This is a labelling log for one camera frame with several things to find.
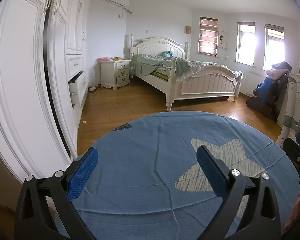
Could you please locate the person's right hand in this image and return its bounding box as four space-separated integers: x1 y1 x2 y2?
284 191 300 231

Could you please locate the white grey study desk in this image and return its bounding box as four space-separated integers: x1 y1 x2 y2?
276 73 300 149

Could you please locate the right window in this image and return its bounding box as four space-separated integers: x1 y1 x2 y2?
263 23 286 71

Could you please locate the round blue tablecloth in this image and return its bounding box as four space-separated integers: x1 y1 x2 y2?
73 111 300 239

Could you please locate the middle window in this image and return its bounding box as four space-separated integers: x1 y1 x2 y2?
236 21 257 66

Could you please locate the white wardrobe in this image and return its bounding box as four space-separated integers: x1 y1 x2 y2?
0 0 89 181

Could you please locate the window with striped blind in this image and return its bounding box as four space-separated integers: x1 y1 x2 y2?
198 17 219 56

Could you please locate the white wooden bed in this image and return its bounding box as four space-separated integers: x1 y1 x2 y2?
129 37 243 111

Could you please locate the white nightstand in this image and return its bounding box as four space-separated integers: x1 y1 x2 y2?
100 60 131 90

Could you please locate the green blanket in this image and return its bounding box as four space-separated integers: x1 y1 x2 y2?
131 54 196 81

